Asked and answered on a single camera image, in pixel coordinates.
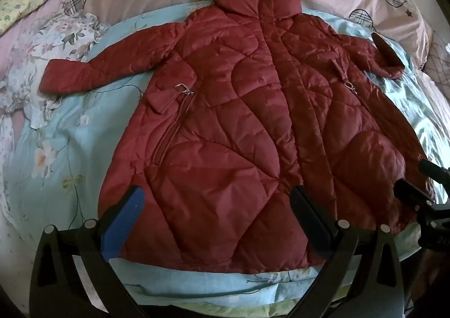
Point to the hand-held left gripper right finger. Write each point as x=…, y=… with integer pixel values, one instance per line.
x=311, y=224

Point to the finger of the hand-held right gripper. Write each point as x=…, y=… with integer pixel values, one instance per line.
x=434, y=167
x=409, y=193

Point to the light blue floral bed sheet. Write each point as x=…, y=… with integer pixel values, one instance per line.
x=59, y=170

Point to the white floral ruffled cloth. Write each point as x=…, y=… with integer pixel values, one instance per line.
x=45, y=43

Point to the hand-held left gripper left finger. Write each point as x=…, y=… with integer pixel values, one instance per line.
x=123, y=219

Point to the red quilted coat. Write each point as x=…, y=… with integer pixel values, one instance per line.
x=239, y=121

